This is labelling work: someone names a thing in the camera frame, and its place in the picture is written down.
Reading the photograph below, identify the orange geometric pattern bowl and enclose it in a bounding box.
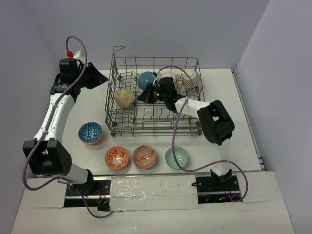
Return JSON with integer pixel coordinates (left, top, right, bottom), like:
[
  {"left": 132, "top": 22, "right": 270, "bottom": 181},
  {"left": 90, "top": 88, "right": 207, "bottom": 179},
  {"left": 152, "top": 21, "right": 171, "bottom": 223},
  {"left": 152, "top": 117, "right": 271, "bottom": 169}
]
[{"left": 132, "top": 145, "right": 157, "bottom": 169}]

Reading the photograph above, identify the tan bowl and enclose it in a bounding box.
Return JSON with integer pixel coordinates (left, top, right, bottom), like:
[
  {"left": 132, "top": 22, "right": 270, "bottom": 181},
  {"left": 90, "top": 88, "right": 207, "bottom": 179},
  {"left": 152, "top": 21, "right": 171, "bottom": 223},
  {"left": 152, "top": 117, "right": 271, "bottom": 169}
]
[{"left": 114, "top": 89, "right": 134, "bottom": 109}]

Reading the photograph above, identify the white bowl orange rim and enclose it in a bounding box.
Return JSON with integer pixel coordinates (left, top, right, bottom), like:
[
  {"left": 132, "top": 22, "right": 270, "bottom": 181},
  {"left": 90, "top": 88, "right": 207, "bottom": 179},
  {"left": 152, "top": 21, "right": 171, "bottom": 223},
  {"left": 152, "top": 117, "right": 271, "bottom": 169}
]
[{"left": 160, "top": 72, "right": 178, "bottom": 89}]

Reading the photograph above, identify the white taped sheet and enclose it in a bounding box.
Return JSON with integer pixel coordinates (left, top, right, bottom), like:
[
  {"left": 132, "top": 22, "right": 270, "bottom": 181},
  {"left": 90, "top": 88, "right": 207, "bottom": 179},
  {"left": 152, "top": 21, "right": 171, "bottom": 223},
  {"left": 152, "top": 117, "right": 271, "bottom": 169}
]
[{"left": 110, "top": 175, "right": 198, "bottom": 211}]

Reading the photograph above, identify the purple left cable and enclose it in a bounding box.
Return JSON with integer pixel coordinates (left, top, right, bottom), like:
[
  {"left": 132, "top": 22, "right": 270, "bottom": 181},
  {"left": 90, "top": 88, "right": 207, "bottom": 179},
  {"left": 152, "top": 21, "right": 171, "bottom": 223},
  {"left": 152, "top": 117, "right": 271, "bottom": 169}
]
[{"left": 22, "top": 35, "right": 115, "bottom": 218}]

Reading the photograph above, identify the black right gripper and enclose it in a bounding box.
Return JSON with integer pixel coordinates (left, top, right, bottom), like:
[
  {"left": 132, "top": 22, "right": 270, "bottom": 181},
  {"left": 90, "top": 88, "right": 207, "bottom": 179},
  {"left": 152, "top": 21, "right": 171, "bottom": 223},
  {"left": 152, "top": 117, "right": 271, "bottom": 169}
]
[{"left": 137, "top": 82, "right": 168, "bottom": 103}]

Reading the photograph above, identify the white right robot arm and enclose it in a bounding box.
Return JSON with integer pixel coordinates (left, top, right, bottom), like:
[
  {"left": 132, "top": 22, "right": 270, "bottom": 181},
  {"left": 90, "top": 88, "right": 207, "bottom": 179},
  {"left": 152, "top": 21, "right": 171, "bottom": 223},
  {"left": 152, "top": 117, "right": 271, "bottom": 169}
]
[{"left": 136, "top": 77, "right": 235, "bottom": 163}]

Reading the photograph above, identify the pale green bowl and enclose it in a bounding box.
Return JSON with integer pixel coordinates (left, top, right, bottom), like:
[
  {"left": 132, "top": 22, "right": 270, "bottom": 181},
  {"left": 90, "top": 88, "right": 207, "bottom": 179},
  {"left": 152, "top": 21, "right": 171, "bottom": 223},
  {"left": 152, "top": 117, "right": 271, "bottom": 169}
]
[{"left": 165, "top": 147, "right": 189, "bottom": 169}]

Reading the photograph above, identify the black mounting rail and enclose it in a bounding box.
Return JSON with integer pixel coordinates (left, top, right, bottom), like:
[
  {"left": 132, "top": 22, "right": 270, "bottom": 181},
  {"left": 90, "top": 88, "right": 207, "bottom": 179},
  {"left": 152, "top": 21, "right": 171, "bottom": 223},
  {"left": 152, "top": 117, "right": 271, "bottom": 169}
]
[{"left": 64, "top": 175, "right": 241, "bottom": 212}]

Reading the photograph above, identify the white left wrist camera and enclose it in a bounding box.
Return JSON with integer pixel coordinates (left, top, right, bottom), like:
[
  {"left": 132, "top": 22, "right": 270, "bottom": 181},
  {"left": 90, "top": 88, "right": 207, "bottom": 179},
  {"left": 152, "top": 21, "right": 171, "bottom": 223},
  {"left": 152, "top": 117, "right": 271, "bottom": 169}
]
[{"left": 66, "top": 49, "right": 86, "bottom": 64}]

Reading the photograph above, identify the orange floral pattern bowl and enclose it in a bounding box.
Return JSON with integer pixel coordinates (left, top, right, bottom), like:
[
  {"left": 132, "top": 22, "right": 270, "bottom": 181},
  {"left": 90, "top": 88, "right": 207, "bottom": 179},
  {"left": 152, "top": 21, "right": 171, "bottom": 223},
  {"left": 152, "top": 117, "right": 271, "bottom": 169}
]
[{"left": 105, "top": 146, "right": 129, "bottom": 170}]

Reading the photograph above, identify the blue white patterned bowl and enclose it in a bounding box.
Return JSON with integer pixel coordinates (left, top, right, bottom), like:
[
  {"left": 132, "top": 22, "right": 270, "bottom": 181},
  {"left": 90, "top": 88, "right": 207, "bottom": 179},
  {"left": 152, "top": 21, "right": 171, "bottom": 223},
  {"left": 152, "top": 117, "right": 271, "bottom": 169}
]
[{"left": 78, "top": 122, "right": 102, "bottom": 143}]

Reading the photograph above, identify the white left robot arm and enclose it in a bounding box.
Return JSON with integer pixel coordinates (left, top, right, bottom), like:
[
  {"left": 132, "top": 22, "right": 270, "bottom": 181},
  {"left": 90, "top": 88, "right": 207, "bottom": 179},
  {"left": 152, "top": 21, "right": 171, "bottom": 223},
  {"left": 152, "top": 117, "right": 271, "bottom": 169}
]
[{"left": 22, "top": 57, "right": 108, "bottom": 195}]

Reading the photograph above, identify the grey wire dish rack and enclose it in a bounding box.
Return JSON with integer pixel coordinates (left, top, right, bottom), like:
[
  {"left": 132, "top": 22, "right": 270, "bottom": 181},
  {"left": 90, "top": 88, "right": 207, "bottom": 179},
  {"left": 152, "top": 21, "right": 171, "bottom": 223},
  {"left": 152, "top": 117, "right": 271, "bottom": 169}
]
[{"left": 104, "top": 45, "right": 204, "bottom": 137}]

